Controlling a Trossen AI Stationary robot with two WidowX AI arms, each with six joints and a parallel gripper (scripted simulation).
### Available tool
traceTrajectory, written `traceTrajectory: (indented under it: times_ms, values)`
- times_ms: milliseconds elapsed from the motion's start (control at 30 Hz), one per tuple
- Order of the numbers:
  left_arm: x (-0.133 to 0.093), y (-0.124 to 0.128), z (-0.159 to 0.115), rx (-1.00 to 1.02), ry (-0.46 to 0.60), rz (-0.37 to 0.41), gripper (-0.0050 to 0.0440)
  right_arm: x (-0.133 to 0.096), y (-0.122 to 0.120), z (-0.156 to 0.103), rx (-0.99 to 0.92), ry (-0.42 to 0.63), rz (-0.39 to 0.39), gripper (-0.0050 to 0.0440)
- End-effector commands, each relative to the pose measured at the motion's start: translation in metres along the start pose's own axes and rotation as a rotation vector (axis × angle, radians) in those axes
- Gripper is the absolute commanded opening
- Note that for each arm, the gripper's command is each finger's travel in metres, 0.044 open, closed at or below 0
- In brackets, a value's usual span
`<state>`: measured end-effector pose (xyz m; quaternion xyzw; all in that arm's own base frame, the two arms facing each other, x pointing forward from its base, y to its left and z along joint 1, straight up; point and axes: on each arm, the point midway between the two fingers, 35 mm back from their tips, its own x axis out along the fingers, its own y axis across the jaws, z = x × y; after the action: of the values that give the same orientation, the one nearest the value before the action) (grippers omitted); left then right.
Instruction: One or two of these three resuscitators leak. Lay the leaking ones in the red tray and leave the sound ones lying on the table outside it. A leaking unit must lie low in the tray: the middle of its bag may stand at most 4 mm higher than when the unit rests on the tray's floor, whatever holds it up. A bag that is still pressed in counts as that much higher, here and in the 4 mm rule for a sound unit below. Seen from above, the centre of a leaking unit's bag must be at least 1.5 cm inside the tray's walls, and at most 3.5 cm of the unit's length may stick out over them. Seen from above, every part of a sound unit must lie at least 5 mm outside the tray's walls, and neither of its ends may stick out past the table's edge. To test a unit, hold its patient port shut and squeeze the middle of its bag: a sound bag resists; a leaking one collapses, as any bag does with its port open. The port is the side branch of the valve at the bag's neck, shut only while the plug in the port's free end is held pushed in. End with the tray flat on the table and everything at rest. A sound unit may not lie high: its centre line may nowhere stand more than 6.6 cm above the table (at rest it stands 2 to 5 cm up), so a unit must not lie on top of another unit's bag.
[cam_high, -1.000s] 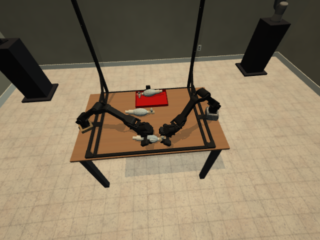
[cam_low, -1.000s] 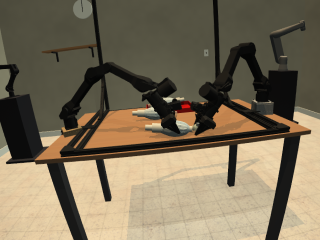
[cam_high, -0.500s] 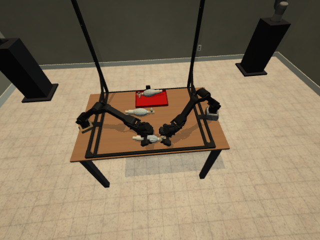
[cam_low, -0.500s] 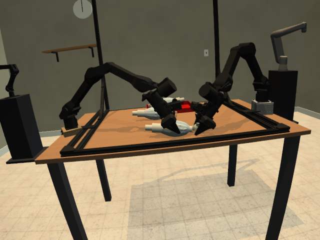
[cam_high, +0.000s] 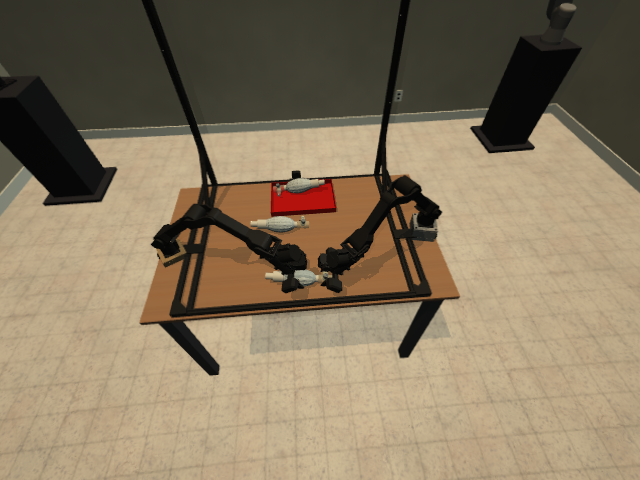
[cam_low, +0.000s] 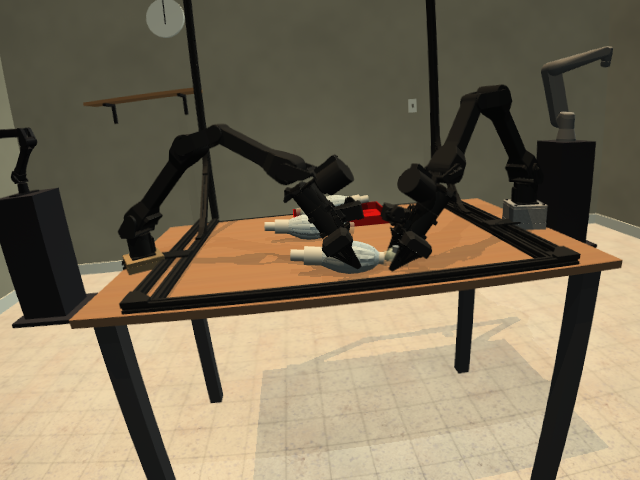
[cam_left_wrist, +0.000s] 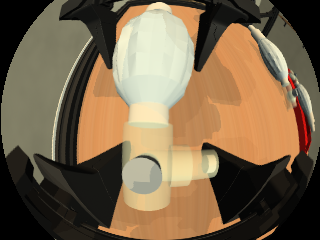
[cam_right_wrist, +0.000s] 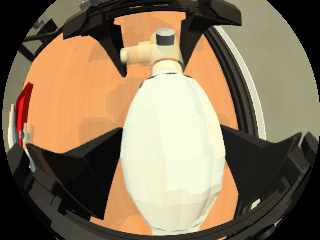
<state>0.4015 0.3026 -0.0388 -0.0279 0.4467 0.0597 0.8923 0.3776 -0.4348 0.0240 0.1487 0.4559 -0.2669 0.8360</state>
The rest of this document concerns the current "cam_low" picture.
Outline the white squeeze bag with beige valve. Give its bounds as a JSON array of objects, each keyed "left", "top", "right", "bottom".
[{"left": 291, "top": 241, "right": 399, "bottom": 274}]

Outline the red tray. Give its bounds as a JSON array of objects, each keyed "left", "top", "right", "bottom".
[{"left": 293, "top": 202, "right": 389, "bottom": 227}]

